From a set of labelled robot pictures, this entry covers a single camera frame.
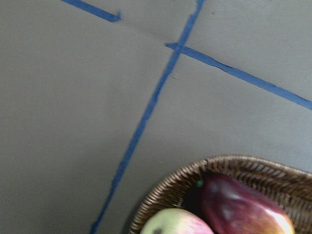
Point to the brown woven basket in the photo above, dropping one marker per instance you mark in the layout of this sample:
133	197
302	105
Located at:
290	187

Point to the pale green apple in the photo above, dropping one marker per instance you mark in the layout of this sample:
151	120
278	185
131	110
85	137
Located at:
175	221

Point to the dark red apple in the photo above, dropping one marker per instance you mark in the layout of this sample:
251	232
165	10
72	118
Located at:
231	207

